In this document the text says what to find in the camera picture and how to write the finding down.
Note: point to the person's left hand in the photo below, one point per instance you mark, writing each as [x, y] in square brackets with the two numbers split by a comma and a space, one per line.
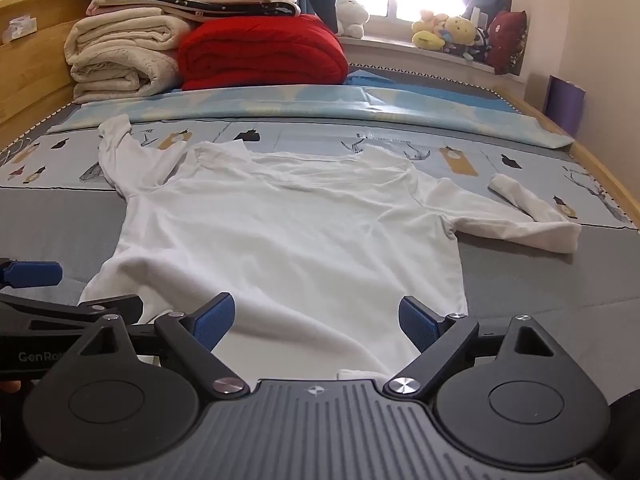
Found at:
[9, 386]

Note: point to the purple box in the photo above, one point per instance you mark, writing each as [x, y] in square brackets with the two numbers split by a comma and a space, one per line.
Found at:
[565, 105]

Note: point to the red folded blanket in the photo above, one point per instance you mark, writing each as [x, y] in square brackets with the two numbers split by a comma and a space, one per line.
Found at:
[260, 55]

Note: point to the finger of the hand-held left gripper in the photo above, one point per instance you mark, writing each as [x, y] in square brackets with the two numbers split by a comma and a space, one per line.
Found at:
[112, 306]
[35, 274]

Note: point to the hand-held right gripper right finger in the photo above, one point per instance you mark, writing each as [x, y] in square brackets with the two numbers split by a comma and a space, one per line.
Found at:
[417, 324]

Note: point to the small clear box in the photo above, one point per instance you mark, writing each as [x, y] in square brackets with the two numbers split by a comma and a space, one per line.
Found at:
[20, 30]

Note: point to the wooden bed frame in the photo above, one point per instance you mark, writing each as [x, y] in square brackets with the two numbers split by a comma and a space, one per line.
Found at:
[30, 70]

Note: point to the cream folded blanket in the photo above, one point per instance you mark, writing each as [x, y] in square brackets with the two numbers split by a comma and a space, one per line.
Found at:
[115, 55]

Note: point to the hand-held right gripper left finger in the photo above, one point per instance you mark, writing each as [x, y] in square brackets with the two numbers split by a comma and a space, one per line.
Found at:
[216, 321]

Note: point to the striped plush toy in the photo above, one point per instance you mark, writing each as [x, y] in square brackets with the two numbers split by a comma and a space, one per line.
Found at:
[481, 42]

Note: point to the windowsill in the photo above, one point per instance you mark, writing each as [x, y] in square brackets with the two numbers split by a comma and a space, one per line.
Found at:
[400, 55]

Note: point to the white long-sleeve shirt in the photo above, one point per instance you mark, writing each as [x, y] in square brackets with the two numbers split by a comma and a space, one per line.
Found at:
[280, 240]

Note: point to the white plush toy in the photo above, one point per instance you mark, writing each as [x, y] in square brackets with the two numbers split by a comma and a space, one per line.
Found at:
[351, 16]

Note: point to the pastel plush toy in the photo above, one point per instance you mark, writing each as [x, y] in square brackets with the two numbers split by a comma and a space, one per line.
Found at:
[427, 30]

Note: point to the dark red pillow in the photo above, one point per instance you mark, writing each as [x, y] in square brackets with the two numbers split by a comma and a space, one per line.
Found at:
[509, 42]

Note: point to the light blue quilt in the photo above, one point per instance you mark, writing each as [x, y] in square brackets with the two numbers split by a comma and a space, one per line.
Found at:
[310, 102]

